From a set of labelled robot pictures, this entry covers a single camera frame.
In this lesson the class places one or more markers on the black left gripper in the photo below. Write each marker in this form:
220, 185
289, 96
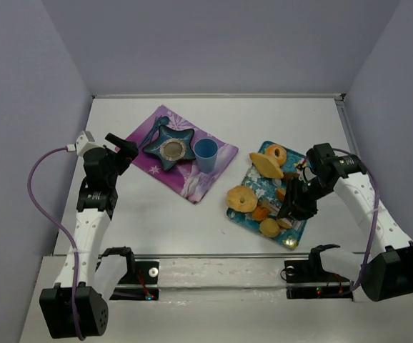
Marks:
121, 157

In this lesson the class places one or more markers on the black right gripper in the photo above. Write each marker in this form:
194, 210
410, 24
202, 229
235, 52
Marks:
300, 199

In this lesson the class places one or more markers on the orange round bun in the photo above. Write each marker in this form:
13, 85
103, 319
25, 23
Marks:
260, 214

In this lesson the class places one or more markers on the metal tongs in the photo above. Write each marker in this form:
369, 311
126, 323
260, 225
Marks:
274, 210

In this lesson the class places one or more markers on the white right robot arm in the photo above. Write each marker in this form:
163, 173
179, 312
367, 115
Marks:
385, 270

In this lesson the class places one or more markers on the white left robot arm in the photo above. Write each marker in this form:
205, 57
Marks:
77, 304

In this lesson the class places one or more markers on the small brown bread slice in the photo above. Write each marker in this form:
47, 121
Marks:
280, 194

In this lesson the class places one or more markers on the long pale bread loaf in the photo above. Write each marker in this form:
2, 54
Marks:
267, 166

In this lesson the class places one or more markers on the brown chocolate croissant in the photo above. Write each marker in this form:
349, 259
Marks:
290, 175

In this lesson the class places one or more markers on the yellow-brown muffin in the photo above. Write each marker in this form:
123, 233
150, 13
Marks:
284, 223

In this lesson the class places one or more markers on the teal floral tray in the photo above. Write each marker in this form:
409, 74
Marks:
264, 188

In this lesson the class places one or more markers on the dark star-shaped plate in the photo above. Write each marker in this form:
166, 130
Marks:
171, 146

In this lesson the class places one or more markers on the purple patterned cloth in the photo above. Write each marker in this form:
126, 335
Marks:
184, 177

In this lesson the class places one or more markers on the round yellow bun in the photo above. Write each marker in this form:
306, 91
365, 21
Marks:
269, 228

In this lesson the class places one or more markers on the blue plastic cup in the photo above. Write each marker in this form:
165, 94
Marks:
206, 151

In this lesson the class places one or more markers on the glazed ring donut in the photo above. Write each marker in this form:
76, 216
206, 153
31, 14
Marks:
278, 152

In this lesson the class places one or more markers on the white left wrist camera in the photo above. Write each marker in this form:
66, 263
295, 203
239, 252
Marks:
83, 143

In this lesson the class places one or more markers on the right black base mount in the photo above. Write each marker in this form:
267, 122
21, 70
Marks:
303, 283

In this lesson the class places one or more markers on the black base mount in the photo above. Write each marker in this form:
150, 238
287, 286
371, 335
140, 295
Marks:
140, 284
303, 283

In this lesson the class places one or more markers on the metal table front rail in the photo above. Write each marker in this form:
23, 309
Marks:
223, 256

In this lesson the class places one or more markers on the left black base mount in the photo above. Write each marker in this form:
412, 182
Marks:
140, 284

